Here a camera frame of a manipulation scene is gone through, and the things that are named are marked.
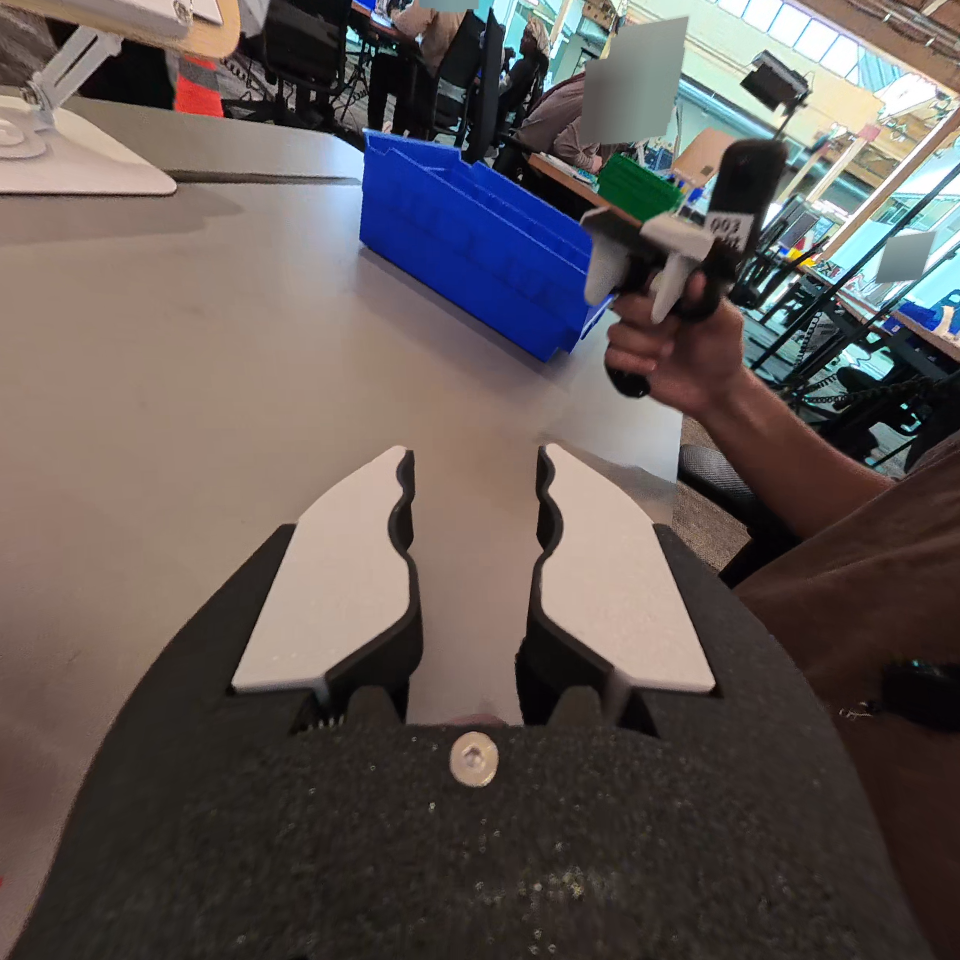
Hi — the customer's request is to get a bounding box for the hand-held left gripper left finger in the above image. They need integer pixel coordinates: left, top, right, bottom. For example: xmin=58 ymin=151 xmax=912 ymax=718
xmin=230 ymin=446 xmax=424 ymax=709

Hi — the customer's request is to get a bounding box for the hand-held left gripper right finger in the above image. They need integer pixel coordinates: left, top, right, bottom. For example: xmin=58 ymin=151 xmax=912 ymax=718
xmin=521 ymin=443 xmax=718 ymax=709

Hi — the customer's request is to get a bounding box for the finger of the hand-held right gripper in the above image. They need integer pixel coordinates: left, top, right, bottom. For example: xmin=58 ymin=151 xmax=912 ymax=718
xmin=582 ymin=207 xmax=649 ymax=309

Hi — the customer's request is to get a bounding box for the blue plastic bin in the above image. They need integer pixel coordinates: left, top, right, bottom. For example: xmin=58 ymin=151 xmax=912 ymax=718
xmin=360 ymin=131 xmax=616 ymax=364

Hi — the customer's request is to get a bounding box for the person's right forearm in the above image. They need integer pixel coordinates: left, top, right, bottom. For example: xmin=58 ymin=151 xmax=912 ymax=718
xmin=683 ymin=360 xmax=901 ymax=541

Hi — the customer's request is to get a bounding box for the grey desk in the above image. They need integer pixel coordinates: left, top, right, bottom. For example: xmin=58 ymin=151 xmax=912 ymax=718
xmin=0 ymin=98 xmax=684 ymax=901

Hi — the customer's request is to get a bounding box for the person's right hand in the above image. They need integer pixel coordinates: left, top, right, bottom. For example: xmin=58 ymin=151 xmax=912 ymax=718
xmin=605 ymin=285 xmax=751 ymax=418

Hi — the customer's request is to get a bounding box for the green plastic bin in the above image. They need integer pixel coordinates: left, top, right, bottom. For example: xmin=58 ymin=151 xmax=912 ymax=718
xmin=597 ymin=155 xmax=684 ymax=223

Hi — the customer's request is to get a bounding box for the black studio light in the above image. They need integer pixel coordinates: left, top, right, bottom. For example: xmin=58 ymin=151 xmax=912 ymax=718
xmin=743 ymin=53 xmax=811 ymax=114

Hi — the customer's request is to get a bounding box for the black office chair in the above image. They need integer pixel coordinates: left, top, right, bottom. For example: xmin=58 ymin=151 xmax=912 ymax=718
xmin=678 ymin=443 xmax=796 ymax=586

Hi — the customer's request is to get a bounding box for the person's brown clothing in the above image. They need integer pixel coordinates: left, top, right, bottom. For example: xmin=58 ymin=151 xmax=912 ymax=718
xmin=735 ymin=435 xmax=960 ymax=960

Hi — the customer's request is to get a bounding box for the white board stand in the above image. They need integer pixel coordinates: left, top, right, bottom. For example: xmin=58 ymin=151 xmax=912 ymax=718
xmin=0 ymin=23 xmax=178 ymax=196

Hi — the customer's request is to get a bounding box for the instruction sheet board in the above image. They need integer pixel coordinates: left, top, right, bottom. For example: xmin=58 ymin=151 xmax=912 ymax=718
xmin=0 ymin=0 xmax=241 ymax=61

